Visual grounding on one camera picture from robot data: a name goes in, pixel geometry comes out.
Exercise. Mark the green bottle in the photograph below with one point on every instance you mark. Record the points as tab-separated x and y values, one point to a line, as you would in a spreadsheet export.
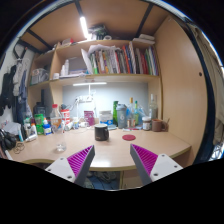
115	113

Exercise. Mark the brown mug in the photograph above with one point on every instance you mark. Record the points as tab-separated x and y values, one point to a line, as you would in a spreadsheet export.
156	125

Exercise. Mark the white and blue carton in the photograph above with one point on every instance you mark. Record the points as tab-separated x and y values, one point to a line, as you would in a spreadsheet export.
106	118

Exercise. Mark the white desk lamp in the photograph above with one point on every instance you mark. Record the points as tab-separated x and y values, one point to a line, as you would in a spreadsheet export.
90	83

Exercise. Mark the magenta box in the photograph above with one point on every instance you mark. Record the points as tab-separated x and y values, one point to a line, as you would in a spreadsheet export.
89	118

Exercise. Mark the brown jar with white lid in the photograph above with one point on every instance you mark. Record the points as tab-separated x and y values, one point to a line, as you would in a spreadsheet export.
146	124

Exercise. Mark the green tub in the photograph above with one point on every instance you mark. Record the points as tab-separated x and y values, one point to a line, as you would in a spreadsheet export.
39	120

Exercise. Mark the wooden shelf unit with books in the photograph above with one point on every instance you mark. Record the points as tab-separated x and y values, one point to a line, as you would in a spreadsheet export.
100	78

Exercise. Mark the ceiling light tube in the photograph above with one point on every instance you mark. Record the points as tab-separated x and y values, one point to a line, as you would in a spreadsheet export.
84	27

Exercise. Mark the grey shaker bottle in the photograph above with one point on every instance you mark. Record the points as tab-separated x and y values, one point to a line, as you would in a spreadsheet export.
121	117

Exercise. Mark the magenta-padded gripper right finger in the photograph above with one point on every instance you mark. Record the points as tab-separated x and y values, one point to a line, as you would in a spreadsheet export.
163	165

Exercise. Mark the white wall socket strip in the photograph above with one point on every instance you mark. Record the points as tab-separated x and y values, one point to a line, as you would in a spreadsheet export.
85	99

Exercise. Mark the yellow-capped bottle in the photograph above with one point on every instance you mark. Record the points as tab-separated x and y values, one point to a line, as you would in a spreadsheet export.
131	115

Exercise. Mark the tall clear glass bottle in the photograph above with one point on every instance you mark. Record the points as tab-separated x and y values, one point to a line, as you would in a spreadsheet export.
153	110

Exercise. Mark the silver can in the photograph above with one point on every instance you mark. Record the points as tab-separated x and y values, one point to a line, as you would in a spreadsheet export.
31	137

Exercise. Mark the clear bottle with orange label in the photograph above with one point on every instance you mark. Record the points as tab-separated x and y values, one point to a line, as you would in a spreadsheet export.
56	122

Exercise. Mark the green-capped bottle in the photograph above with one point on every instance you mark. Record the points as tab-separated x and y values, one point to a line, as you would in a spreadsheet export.
136	116

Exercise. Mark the black bag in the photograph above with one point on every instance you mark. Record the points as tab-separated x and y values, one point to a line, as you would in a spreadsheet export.
6	140

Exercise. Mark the black mug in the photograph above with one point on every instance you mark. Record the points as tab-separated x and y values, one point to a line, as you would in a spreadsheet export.
101	133

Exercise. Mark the black hair bands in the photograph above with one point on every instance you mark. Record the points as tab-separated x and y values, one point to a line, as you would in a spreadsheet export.
18	147

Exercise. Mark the hanging clothes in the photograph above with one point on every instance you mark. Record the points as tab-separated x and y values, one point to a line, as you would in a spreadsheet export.
18	83

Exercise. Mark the white bottle with orange cap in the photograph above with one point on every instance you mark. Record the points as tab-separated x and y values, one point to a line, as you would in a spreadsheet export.
33	130

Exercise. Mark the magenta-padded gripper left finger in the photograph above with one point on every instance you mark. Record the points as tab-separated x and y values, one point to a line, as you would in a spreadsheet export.
59	166

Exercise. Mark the red and white jar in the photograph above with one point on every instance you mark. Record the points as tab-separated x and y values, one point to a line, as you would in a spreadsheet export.
65	116

